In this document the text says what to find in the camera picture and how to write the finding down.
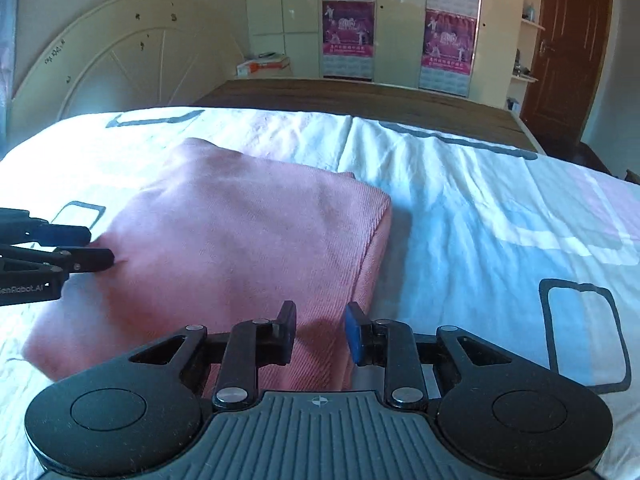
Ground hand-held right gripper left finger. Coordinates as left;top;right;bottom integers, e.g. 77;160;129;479
127;300;298;411

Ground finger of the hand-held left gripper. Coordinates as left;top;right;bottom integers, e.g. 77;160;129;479
0;245;115;276
0;207;92;247

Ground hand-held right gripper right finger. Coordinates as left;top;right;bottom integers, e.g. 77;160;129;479
345;301;513;408

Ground pink knit sweater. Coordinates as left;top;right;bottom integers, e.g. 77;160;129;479
24;137;393;393

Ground printed bed sheet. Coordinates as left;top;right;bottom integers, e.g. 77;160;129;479
0;106;640;480

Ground white arched headboard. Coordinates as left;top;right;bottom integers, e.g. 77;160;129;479
10;0;247;136

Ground white and orange box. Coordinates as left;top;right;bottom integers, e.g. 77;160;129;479
236;54;292;79

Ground cream corner shelves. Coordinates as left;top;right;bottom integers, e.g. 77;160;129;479
506;0;552;111

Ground cream wardrobe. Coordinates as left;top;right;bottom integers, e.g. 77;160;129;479
242;0;532;101

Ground brown wooden door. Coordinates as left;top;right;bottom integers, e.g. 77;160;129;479
520;0;614;146

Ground wooden bed frame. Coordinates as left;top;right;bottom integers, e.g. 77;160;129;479
192;77;547;155

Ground pink wall calendar poster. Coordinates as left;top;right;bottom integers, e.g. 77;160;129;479
320;0;377;80
419;0;484;99

